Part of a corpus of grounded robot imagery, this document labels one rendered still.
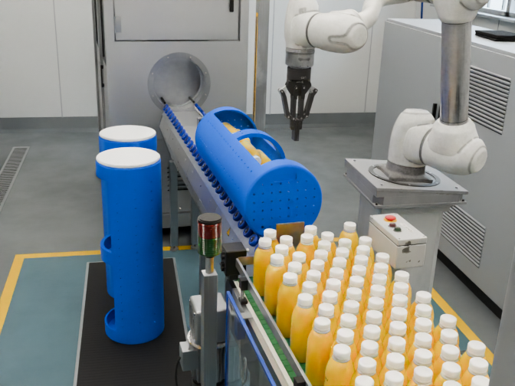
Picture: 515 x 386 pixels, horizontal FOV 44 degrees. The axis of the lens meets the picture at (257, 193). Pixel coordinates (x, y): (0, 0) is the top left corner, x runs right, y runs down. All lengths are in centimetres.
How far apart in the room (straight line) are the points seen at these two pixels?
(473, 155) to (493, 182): 137
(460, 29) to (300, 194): 77
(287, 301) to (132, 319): 143
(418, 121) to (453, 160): 22
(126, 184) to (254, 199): 79
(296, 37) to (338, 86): 566
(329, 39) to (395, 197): 85
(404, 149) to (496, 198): 130
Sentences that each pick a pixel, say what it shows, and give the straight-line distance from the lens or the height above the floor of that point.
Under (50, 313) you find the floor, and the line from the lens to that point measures 378.
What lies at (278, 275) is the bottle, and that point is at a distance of 187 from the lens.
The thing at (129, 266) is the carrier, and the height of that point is 56.
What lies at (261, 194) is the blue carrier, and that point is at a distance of 218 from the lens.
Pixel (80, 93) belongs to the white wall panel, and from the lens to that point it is 727.
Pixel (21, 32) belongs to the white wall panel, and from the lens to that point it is 723.
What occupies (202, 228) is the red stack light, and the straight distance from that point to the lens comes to 165.
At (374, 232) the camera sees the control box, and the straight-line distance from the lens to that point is 214.
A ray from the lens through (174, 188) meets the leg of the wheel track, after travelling 420.
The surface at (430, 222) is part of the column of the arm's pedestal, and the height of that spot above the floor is 91.
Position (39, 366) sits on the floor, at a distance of 338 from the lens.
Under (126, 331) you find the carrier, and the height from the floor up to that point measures 23.
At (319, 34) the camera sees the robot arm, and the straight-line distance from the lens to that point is 191.
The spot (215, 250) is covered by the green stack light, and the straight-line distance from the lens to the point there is 168.
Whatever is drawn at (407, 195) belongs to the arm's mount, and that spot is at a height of 105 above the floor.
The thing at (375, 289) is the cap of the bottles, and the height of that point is 108.
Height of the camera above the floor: 191
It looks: 21 degrees down
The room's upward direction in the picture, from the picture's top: 2 degrees clockwise
